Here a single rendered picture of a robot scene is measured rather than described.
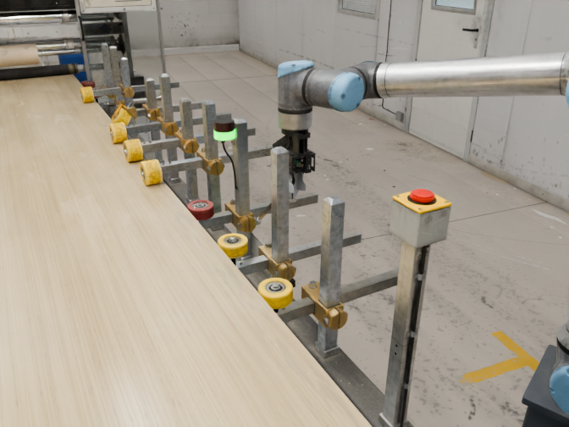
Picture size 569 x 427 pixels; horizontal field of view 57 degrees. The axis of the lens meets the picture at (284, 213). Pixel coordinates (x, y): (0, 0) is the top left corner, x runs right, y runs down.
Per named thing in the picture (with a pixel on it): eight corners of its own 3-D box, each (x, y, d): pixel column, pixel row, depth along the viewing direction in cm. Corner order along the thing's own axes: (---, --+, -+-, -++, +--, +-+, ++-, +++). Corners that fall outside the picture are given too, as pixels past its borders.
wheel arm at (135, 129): (229, 118, 236) (229, 110, 234) (232, 120, 233) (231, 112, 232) (116, 134, 215) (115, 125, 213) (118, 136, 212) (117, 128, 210)
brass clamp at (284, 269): (275, 256, 155) (275, 241, 152) (297, 279, 144) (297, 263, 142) (256, 262, 152) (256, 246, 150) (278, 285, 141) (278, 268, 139)
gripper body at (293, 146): (290, 179, 137) (290, 134, 132) (276, 168, 144) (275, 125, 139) (316, 174, 141) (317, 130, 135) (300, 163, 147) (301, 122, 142)
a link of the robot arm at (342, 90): (371, 69, 126) (328, 63, 133) (345, 76, 118) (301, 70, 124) (368, 108, 130) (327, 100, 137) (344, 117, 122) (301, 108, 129)
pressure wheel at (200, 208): (210, 228, 168) (207, 196, 163) (219, 239, 162) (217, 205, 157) (186, 234, 165) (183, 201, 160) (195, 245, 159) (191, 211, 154)
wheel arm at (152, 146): (251, 133, 216) (251, 124, 215) (256, 135, 213) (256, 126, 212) (130, 152, 195) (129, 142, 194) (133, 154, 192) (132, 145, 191)
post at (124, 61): (137, 144, 293) (125, 57, 272) (138, 146, 291) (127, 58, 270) (130, 145, 292) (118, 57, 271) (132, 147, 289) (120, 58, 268)
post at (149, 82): (162, 176, 254) (151, 76, 233) (164, 179, 252) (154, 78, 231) (156, 177, 253) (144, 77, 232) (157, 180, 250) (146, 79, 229)
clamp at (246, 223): (239, 213, 173) (238, 200, 170) (256, 230, 162) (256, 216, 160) (223, 217, 170) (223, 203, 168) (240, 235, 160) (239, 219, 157)
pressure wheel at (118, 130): (129, 138, 211) (125, 143, 218) (124, 119, 211) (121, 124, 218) (113, 141, 208) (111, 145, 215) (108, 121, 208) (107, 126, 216)
